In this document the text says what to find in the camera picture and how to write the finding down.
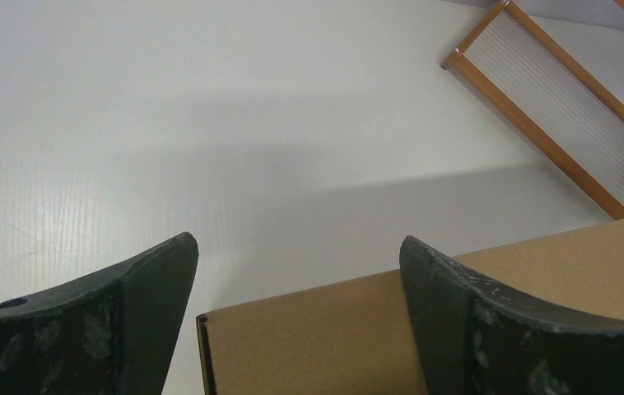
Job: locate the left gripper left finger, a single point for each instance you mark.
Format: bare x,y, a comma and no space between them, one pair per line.
112,331

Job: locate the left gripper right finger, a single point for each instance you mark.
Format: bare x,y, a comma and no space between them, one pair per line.
477,335

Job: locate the brown cardboard box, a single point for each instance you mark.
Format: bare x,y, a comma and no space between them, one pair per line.
355,336

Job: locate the orange wooden rack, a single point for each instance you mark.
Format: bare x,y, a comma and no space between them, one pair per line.
560,84

